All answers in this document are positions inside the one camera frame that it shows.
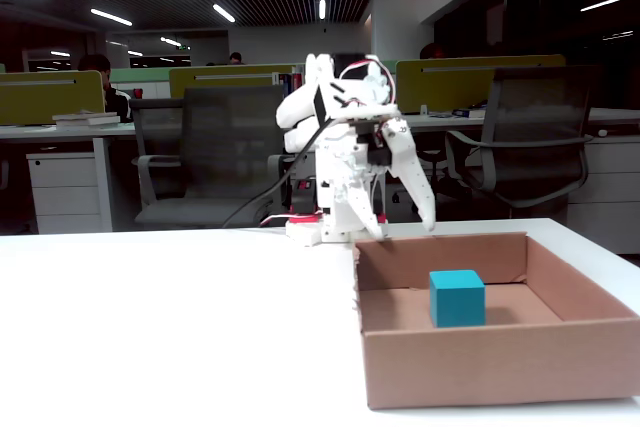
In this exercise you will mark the white gripper body with black motor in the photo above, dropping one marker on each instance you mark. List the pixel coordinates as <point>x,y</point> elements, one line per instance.
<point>356,163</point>

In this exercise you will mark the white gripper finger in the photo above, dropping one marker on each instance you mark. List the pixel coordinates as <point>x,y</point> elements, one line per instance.
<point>366,209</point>
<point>412,172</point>

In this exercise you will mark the blue cube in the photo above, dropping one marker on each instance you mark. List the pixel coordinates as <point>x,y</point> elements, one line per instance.
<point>457,299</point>

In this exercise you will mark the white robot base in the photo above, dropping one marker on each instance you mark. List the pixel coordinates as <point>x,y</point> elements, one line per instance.
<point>305,234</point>

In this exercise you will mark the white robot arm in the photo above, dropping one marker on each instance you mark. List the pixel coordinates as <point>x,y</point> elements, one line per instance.
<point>300,112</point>

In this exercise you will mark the brown cardboard box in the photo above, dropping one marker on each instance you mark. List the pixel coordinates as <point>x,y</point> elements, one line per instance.
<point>490,367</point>

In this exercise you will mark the red and black clamp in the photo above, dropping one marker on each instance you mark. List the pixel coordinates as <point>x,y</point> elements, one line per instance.
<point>304,192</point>

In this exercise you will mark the blue book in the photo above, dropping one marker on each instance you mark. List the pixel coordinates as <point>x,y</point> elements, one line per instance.
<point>467,112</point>

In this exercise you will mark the yellow desk partition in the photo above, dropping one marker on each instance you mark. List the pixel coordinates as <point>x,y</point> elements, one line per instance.
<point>450,87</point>
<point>50,97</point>
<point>225,82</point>

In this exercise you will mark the row of coloured books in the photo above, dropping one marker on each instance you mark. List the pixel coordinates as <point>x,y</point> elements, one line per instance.
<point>286,84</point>

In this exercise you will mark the person with reddish hair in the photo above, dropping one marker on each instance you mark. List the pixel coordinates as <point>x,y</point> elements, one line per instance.
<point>430,53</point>

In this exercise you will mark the dark mesh office chair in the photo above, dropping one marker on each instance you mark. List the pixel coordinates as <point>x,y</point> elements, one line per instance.
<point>540,112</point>
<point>230,137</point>

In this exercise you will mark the ceiling strip light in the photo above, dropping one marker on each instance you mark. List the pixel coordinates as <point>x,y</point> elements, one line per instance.
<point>607,2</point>
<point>224,13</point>
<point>111,17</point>
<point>322,9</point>

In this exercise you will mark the distant person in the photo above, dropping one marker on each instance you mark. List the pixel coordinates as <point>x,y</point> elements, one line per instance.
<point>235,58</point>

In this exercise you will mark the white drawer cabinet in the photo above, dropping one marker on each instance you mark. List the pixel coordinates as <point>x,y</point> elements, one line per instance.
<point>610,182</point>
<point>65,187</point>

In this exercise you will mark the white office desk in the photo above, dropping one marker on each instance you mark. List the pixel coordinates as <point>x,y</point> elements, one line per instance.
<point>50,131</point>
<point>615,117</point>

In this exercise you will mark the small red cup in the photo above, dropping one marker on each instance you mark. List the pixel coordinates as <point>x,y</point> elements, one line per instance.
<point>137,93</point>

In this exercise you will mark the green desk partition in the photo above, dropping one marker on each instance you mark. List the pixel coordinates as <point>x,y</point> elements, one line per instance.
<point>140,74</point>

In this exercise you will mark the seated person in dark jacket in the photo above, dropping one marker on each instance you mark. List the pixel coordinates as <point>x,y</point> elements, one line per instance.
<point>117,102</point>

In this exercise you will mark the stack of white books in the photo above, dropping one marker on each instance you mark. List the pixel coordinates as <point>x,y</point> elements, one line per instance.
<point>87,120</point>

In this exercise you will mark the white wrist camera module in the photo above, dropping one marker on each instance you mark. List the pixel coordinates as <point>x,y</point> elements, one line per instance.
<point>365,111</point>

